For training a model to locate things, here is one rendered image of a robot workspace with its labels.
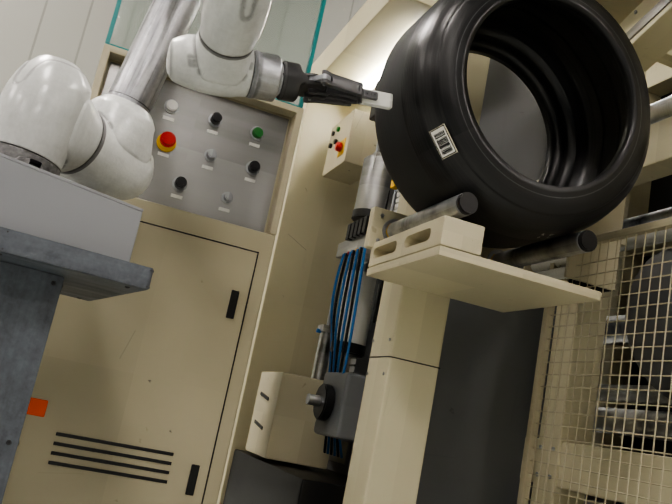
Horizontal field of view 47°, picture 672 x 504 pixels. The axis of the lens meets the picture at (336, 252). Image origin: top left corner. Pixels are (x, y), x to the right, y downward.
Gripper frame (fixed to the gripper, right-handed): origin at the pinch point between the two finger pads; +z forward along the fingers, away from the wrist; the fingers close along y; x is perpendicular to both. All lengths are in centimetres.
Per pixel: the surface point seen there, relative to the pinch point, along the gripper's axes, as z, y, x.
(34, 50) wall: -83, 282, -104
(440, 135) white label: 9.8, -10.2, 8.8
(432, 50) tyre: 7.6, -9.4, -8.3
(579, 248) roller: 42, -10, 27
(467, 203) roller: 15.8, -11.0, 21.5
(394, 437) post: 20, 26, 68
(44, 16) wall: -80, 282, -124
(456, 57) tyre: 11.7, -11.7, -6.9
